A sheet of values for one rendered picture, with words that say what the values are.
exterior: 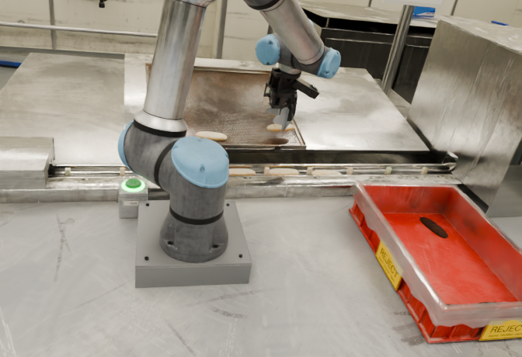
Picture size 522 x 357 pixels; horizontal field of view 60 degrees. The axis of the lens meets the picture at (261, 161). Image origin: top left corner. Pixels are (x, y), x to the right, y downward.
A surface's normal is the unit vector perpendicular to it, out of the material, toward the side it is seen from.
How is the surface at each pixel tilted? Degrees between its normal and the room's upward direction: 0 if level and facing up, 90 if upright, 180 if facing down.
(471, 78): 90
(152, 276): 90
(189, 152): 7
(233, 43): 90
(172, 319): 0
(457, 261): 0
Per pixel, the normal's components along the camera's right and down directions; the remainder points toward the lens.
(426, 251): 0.15, -0.87
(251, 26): 0.25, 0.50
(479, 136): -0.96, 0.00
